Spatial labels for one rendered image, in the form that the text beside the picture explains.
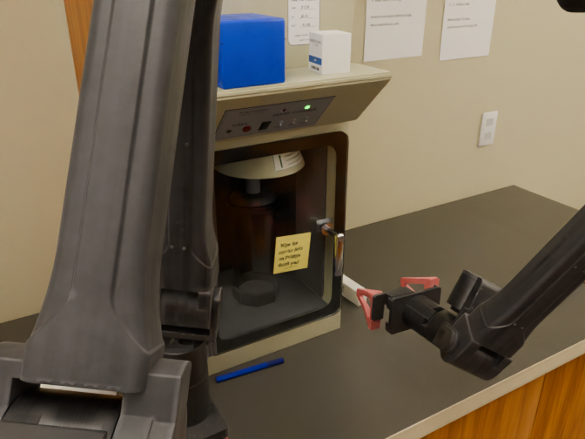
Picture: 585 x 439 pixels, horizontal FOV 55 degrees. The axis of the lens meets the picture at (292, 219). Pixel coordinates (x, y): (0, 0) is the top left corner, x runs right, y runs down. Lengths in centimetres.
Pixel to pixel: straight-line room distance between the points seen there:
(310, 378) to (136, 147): 88
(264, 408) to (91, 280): 80
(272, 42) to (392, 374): 67
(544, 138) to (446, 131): 52
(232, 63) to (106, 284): 55
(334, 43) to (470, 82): 104
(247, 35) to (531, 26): 140
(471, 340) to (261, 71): 46
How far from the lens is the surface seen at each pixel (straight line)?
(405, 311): 93
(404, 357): 120
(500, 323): 78
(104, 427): 31
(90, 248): 30
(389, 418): 106
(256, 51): 82
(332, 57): 91
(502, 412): 133
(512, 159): 218
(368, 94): 96
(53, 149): 132
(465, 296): 87
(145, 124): 30
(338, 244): 106
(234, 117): 85
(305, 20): 98
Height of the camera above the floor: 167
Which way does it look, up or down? 25 degrees down
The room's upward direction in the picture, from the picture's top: straight up
